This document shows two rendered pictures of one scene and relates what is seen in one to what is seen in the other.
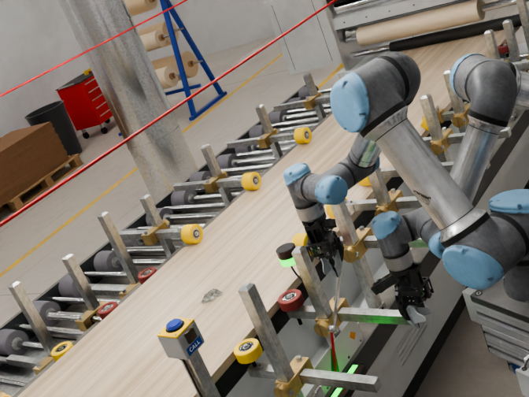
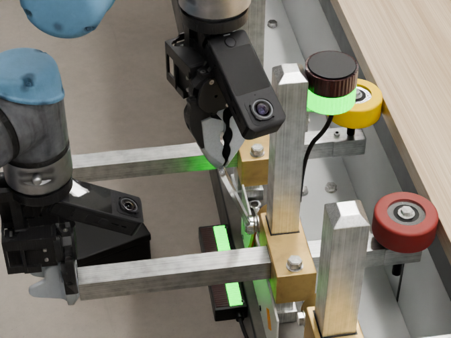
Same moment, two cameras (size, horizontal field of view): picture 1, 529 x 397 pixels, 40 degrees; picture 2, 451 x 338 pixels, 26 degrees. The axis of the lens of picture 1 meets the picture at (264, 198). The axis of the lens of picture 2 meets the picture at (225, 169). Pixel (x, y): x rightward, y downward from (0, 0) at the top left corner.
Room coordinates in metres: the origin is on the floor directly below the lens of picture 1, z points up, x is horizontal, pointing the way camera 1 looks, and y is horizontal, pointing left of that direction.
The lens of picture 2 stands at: (2.41, -0.79, 1.75)
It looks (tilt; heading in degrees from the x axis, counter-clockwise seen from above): 41 degrees down; 128
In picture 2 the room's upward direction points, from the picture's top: straight up
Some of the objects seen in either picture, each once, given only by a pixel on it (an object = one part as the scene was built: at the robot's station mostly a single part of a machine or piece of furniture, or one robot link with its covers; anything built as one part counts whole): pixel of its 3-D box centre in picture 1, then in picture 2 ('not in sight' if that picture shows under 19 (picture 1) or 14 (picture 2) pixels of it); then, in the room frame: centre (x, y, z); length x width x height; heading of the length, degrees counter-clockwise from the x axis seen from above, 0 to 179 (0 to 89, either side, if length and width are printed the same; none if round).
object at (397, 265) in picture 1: (399, 258); (37, 164); (1.74, -0.28, 1.05); 0.08 x 0.08 x 0.05
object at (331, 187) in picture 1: (329, 186); not in sight; (1.78, -0.17, 1.31); 0.11 x 0.11 x 0.08; 29
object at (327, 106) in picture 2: (289, 257); (329, 91); (1.94, 0.00, 1.08); 0.06 x 0.06 x 0.02
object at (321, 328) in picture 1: (331, 317); (287, 249); (1.93, -0.05, 0.85); 0.14 x 0.06 x 0.05; 137
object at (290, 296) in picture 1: (294, 309); (401, 241); (2.04, 0.05, 0.85); 0.08 x 0.08 x 0.11
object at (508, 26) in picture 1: (518, 66); not in sight; (3.37, -1.40, 0.87); 0.04 x 0.04 x 0.48; 47
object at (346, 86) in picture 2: (286, 250); (331, 73); (1.94, 0.00, 1.10); 0.06 x 0.06 x 0.02
